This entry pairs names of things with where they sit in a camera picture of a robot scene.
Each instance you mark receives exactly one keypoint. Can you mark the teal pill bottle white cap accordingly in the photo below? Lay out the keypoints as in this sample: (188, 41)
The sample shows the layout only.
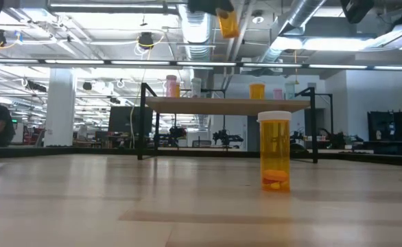
(196, 87)
(290, 91)

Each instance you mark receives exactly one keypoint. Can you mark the large orange pill bottle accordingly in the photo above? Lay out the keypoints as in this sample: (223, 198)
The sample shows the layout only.
(229, 25)
(257, 92)

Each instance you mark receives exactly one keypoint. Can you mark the small orange pill bottle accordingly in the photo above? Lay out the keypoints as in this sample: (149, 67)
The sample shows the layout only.
(178, 91)
(274, 151)

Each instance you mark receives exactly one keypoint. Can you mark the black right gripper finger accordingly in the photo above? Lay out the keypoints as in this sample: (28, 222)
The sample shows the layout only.
(357, 10)

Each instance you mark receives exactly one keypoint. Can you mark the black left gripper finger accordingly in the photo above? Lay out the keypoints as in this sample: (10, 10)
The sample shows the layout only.
(209, 6)

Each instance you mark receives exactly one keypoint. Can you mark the black background monitor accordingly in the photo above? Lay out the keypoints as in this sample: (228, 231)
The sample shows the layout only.
(125, 120)

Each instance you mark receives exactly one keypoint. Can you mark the silver corrugated ceiling duct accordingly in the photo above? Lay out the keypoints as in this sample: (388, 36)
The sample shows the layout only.
(195, 34)

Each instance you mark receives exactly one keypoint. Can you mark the silver smooth ceiling duct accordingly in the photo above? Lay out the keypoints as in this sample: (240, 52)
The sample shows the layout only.
(300, 13)

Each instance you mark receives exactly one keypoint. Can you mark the long ceiling light strip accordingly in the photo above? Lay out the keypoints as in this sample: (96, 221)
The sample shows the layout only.
(136, 62)

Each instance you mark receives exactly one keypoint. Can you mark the black background cabinet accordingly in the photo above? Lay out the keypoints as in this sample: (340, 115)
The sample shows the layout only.
(389, 127)

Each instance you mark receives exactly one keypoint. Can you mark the wooden shelf black metal legs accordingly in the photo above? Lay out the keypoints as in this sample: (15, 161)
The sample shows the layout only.
(228, 104)

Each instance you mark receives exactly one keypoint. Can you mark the pink pill bottle white cap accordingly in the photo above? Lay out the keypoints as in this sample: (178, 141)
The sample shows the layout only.
(277, 93)
(171, 85)

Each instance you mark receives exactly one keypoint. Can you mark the white building pillar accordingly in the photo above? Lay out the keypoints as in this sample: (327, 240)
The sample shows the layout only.
(60, 103)

